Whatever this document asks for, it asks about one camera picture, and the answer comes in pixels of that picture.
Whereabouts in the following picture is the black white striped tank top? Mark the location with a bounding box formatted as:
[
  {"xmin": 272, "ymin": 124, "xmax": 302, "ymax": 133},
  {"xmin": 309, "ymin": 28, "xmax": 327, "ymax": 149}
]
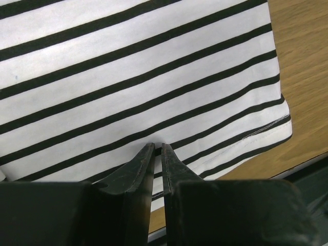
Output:
[{"xmin": 1, "ymin": 1, "xmax": 292, "ymax": 210}]

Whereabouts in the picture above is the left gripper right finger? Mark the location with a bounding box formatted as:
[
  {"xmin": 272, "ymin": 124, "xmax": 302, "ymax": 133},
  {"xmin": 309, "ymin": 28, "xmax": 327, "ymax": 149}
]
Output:
[{"xmin": 161, "ymin": 144, "xmax": 327, "ymax": 245}]

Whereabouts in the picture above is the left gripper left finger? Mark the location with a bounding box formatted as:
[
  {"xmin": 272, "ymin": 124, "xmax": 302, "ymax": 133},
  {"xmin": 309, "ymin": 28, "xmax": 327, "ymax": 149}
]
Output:
[{"xmin": 1, "ymin": 143, "xmax": 155, "ymax": 245}]

